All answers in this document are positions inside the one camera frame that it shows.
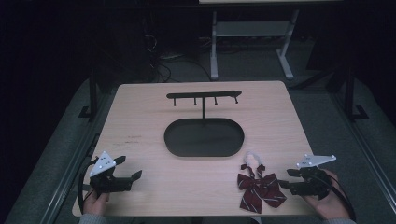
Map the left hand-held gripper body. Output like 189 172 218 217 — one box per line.
89 150 134 198

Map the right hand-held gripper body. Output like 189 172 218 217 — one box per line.
295 153 338 201

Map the red striped bow tie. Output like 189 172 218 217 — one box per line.
236 150 288 215

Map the black hook stand with tray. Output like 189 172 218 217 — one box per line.
163 90 246 159

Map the person's left hand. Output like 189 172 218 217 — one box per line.
82 186 110 217

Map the person's right hand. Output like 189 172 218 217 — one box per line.
302 168 351 221

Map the black metal stand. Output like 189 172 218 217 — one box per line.
78 66 101 120
325 63 370 121

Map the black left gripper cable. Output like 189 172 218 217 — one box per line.
77 157 99 216

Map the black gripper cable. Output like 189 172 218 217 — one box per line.
77 157 99 216
314 174 358 222

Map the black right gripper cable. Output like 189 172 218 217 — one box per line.
314 174 358 222

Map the tangle of black floor cables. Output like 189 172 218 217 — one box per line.
143 31 213 84

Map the white metal desk frame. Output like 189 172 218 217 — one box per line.
198 0 344 81

